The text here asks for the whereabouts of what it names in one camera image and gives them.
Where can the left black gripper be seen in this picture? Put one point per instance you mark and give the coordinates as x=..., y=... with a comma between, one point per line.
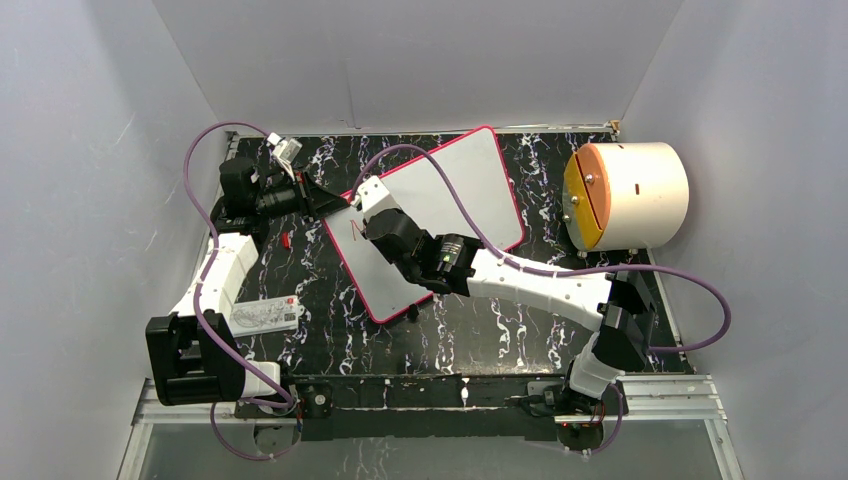
x=316, y=202

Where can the pink-framed whiteboard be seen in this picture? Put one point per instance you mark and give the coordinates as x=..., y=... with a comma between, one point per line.
x=476, y=169

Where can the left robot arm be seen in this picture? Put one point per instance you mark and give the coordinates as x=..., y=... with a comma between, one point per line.
x=192, y=350

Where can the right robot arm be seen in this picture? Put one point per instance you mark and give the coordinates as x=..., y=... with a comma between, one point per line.
x=616, y=307

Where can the whiteboard metal stand leg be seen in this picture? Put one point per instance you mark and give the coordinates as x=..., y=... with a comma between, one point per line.
x=414, y=313

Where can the white printed label card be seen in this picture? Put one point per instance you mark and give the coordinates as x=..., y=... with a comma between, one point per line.
x=266, y=316

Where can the white cylindrical drum device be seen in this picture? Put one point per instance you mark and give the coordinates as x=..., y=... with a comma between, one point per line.
x=624, y=196

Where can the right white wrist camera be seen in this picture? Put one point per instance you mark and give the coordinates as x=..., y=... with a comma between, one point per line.
x=372, y=197

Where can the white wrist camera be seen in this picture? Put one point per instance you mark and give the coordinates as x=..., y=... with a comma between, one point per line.
x=372, y=197
x=283, y=150

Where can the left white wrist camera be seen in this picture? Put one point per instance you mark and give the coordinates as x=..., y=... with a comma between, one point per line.
x=283, y=150

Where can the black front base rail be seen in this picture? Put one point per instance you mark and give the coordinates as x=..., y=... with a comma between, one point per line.
x=431, y=406

